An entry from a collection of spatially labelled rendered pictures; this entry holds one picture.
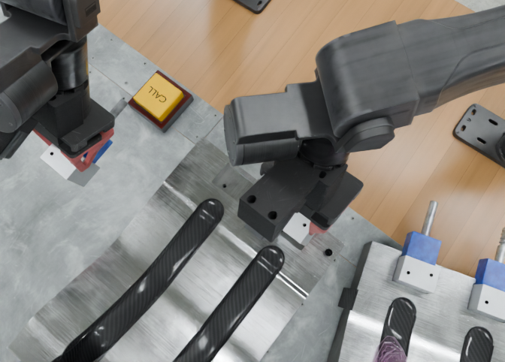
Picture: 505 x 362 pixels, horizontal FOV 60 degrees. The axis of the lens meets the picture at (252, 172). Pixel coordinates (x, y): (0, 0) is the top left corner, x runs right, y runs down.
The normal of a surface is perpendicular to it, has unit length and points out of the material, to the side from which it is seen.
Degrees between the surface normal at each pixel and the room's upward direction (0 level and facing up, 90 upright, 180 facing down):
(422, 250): 0
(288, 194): 22
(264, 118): 11
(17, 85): 53
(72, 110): 90
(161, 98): 0
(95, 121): 27
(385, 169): 0
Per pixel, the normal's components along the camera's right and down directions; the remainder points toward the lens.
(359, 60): -0.23, -0.21
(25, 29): 0.15, -0.63
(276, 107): 0.16, -0.29
